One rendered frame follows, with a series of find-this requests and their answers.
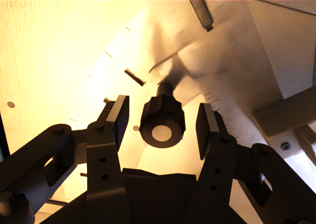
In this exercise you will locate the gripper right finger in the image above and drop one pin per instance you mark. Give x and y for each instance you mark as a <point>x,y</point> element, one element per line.
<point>216,182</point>

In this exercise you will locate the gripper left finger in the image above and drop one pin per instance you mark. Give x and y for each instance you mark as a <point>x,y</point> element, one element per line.
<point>102,173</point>

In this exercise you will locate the black lock knob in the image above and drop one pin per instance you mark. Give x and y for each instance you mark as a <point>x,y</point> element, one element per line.
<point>162,112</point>

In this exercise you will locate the grey round screw head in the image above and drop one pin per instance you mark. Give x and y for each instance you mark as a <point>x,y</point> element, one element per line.
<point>11,104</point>
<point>136,128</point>

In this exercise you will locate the dark grey bolt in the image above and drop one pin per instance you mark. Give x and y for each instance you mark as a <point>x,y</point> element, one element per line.
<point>285,146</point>

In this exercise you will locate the beige wedge block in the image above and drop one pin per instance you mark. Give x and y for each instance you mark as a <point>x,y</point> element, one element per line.
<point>312,145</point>

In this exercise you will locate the beige rectangular bar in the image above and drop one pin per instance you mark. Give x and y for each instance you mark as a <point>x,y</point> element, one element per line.
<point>295,112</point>

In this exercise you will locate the dark grey flat bar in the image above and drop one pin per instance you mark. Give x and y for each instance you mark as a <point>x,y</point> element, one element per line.
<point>201,12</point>

